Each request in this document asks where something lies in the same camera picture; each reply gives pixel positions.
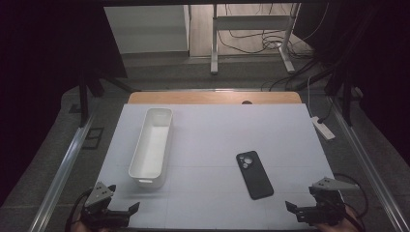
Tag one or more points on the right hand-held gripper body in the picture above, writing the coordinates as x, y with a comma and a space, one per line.
325, 209

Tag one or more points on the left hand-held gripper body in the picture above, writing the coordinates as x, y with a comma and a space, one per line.
100, 216

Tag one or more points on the white plastic basket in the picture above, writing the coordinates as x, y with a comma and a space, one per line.
151, 145

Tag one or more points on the person's left hand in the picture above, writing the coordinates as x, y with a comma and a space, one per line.
77, 228

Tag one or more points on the person's right hand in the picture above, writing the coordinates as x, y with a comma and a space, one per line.
346, 224

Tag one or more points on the white power strip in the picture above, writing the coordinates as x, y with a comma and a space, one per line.
323, 129

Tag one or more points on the black metal stand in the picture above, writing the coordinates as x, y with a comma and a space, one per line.
83, 103
347, 103

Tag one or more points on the white table mat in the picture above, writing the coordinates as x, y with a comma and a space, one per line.
209, 135

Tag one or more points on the black table grommet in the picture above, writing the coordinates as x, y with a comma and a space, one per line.
247, 102

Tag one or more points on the wooden table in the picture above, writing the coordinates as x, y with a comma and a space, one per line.
193, 97

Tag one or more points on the white cabinet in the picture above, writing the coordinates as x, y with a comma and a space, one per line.
145, 29

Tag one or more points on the aluminium rail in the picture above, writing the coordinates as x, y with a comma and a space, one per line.
61, 175
370, 170

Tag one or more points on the black floor frame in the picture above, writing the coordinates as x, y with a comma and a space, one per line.
93, 138

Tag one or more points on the white metal desk frame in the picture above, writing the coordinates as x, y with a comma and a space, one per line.
251, 22

